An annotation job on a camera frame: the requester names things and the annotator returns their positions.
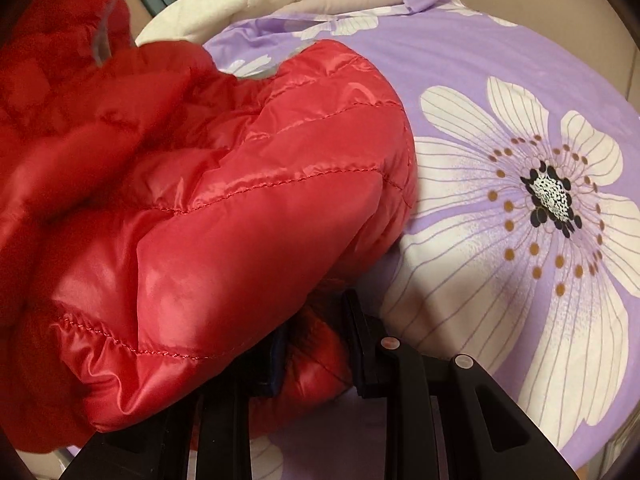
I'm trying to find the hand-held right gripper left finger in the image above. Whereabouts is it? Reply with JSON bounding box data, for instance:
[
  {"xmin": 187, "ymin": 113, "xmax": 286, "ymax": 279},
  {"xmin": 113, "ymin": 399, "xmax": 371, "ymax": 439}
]
[{"xmin": 59, "ymin": 331, "xmax": 293, "ymax": 480}]

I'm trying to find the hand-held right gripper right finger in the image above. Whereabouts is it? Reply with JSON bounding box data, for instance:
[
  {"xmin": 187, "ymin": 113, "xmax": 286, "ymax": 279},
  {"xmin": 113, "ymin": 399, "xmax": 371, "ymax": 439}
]
[{"xmin": 341, "ymin": 289, "xmax": 572, "ymax": 480}]

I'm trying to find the red puffer jacket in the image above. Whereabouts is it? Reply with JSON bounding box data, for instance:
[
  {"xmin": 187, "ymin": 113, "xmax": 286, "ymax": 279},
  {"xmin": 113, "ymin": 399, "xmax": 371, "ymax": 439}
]
[{"xmin": 0, "ymin": 0, "xmax": 419, "ymax": 453}]

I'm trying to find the purple floral bed sheet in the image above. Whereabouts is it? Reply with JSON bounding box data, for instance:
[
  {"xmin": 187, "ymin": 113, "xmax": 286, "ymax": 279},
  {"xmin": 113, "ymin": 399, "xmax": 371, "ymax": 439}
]
[{"xmin": 65, "ymin": 0, "xmax": 640, "ymax": 480}]

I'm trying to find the white plush blanket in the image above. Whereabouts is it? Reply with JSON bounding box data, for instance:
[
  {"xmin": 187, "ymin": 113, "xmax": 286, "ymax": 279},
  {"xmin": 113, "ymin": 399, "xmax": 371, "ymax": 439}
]
[{"xmin": 135, "ymin": 0, "xmax": 296, "ymax": 47}]

